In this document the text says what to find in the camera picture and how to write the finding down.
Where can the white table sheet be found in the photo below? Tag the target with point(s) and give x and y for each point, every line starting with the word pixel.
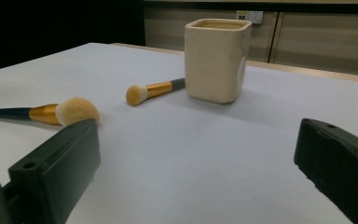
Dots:
pixel 183 149

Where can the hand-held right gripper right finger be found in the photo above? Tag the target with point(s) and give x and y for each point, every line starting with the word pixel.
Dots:
pixel 341 165

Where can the small makeup brush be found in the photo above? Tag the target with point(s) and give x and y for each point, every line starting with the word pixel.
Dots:
pixel 136 95

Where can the black curtain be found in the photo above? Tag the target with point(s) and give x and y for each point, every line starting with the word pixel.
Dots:
pixel 43 28

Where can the white wall socket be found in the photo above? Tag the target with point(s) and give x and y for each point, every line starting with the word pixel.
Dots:
pixel 250 16

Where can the large makeup brush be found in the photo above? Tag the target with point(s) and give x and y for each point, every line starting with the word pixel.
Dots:
pixel 74 110

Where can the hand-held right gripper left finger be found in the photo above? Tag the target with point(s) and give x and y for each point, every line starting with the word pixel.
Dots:
pixel 56 168

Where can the beige square brush holder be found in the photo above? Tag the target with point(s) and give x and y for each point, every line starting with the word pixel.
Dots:
pixel 214 62

